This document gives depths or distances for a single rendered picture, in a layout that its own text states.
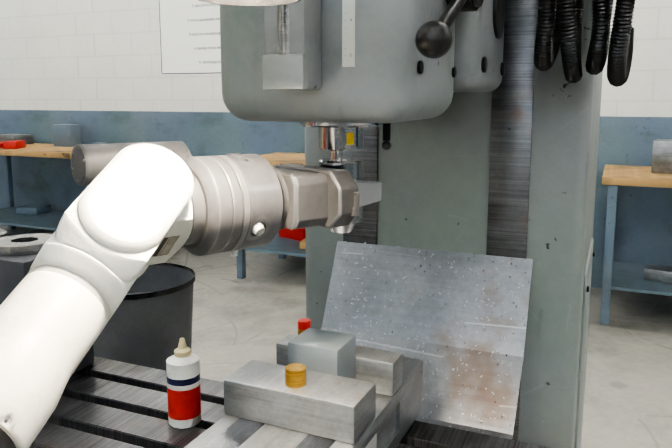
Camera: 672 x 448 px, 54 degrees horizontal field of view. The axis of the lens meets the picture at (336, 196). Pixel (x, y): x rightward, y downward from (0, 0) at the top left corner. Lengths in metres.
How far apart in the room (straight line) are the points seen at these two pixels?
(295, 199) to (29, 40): 6.67
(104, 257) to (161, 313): 2.07
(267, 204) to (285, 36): 0.15
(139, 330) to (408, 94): 2.07
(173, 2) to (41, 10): 1.54
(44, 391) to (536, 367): 0.80
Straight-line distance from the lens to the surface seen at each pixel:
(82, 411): 0.95
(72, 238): 0.48
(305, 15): 0.57
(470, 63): 0.75
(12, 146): 6.36
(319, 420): 0.68
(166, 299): 2.54
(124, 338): 2.56
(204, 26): 5.88
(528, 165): 1.01
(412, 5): 0.59
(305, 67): 0.56
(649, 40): 4.85
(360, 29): 0.59
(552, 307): 1.05
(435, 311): 1.04
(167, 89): 6.09
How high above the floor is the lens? 1.33
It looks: 9 degrees down
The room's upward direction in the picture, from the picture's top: straight up
